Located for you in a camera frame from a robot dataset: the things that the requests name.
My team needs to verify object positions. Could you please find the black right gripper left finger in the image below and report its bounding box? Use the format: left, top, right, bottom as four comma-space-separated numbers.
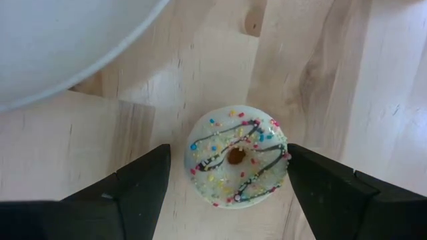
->
0, 143, 171, 240

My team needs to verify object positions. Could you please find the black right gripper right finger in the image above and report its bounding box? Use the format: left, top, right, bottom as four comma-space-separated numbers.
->
286, 143, 427, 240

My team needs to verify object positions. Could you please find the small white sprinkled donut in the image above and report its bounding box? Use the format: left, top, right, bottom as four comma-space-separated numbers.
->
183, 105, 292, 210

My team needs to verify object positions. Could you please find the beige round plate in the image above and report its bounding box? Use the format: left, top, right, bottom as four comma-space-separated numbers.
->
0, 0, 171, 113

